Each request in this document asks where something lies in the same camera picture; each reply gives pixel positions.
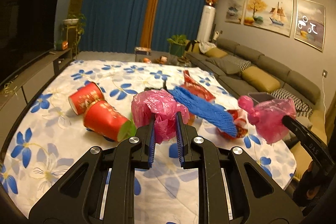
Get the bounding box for pink plastic bag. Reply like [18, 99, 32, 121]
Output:
[131, 89, 190, 144]
[238, 96, 296, 144]

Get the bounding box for green foam net sleeve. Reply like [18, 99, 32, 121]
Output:
[117, 113, 137, 142]

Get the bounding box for blue foam net sleeve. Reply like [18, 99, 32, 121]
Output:
[169, 86, 237, 138]

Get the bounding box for grey plastic trash bin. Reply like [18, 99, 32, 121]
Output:
[248, 92, 275, 104]

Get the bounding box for near patterned cushion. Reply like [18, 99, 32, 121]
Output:
[270, 88, 313, 113]

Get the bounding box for crumpled red white wrapper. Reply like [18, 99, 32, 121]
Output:
[216, 109, 248, 140]

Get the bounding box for blue floral white tablecloth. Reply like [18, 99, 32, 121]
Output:
[0, 59, 297, 224]

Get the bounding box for mustard yellow cushion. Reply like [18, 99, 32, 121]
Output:
[241, 66, 280, 93]

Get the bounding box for red paper cup front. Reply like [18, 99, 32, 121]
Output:
[83, 100, 126, 141]

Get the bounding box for red paper cup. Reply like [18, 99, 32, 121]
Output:
[68, 81, 105, 115]
[83, 100, 126, 141]

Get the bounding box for grey sectional sofa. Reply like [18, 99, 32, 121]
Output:
[185, 39, 327, 141]

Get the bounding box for red paper cup rear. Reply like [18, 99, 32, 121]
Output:
[68, 81, 105, 115]

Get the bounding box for black white patterned cushion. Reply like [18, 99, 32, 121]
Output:
[224, 55, 252, 72]

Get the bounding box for grey cushion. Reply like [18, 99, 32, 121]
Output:
[206, 57, 242, 75]

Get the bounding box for right framed painting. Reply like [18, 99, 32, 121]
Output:
[294, 0, 326, 52]

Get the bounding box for red candy wrapper bag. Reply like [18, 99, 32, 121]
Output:
[181, 70, 216, 102]

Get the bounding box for far mustard cushion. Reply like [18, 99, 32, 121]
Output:
[205, 47, 228, 58]

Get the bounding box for black plastic bag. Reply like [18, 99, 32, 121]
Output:
[144, 80, 168, 91]

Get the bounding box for sailboat tree painting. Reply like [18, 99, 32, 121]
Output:
[243, 0, 294, 37]

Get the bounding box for grey tv cabinet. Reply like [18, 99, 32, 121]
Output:
[0, 47, 73, 132]

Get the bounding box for white clothes on sofa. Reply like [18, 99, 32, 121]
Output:
[199, 42, 217, 54]

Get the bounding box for left landscape painting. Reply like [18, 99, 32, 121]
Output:
[226, 0, 245, 24]

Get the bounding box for dark coffee table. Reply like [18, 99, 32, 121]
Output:
[134, 47, 192, 67]

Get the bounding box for white standing air conditioner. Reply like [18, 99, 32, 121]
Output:
[197, 5, 216, 42]

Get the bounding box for green potted plant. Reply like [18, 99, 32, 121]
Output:
[167, 34, 187, 57]

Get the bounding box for plant on stand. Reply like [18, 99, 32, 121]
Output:
[62, 13, 87, 56]

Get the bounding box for blue curtain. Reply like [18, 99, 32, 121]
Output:
[80, 0, 205, 53]

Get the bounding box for orange curtain strip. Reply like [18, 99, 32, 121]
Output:
[140, 0, 158, 48]

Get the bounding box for black television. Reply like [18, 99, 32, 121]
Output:
[1, 0, 58, 85]

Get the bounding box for white charging cable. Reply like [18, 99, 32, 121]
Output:
[321, 74, 329, 111]

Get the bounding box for wall power socket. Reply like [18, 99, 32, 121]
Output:
[322, 70, 327, 78]

